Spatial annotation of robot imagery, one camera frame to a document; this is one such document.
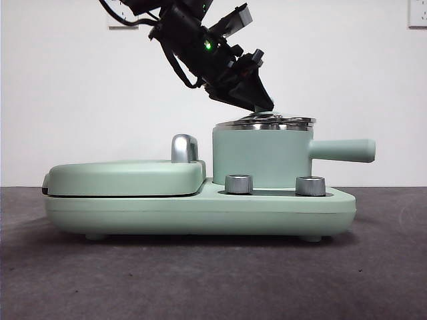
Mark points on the mint green breakfast machine base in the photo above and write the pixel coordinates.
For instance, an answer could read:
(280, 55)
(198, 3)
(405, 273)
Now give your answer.
(200, 216)

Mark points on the white wall socket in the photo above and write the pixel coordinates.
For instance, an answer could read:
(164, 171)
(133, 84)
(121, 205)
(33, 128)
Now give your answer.
(113, 25)
(418, 15)

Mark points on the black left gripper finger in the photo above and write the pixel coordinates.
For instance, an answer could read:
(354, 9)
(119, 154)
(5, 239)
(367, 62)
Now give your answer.
(227, 96)
(257, 87)

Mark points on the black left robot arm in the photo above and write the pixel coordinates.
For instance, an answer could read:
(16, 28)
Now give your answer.
(183, 33)

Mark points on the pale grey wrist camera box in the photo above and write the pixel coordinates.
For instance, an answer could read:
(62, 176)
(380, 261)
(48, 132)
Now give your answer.
(244, 16)

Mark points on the mint green griddle cover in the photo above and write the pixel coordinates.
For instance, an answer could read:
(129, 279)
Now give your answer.
(123, 178)

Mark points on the silver control knob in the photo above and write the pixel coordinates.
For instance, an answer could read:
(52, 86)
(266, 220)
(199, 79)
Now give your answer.
(310, 186)
(239, 184)

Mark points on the glass pot lid green knob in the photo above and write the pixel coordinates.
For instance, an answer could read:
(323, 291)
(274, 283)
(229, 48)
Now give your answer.
(293, 122)

